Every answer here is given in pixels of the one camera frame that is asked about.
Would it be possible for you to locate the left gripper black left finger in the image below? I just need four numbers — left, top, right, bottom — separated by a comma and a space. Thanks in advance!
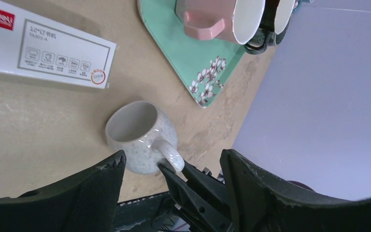
0, 150, 126, 232

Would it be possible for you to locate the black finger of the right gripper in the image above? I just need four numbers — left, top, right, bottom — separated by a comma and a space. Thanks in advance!
157, 164, 234, 232
182, 161, 231, 220

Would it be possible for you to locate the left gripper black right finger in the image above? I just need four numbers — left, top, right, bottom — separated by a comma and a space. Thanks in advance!
220, 149, 371, 232

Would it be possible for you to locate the white speckled mug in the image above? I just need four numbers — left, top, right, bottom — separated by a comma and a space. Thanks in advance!
105, 101, 185, 174

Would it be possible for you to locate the pink faceted mug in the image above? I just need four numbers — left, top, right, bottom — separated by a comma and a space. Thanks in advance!
175, 0, 266, 44

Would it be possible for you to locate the black mug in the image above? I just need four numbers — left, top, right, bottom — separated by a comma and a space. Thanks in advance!
243, 0, 296, 55

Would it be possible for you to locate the green floral tray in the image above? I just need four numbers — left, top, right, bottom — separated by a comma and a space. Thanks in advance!
137, 0, 245, 108

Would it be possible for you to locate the small white card box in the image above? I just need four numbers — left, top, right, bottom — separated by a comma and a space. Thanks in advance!
0, 0, 116, 89

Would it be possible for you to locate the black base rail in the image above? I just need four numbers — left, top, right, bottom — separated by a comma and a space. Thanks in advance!
111, 191, 179, 232

